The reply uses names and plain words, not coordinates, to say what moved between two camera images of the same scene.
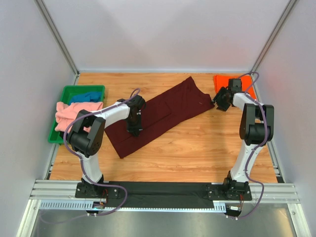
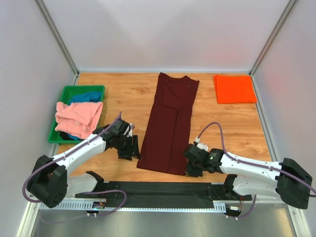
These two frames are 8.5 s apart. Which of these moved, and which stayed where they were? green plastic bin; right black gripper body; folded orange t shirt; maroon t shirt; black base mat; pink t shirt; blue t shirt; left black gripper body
Moved: maroon t shirt; left black gripper body; right black gripper body
Stayed: blue t shirt; pink t shirt; folded orange t shirt; green plastic bin; black base mat
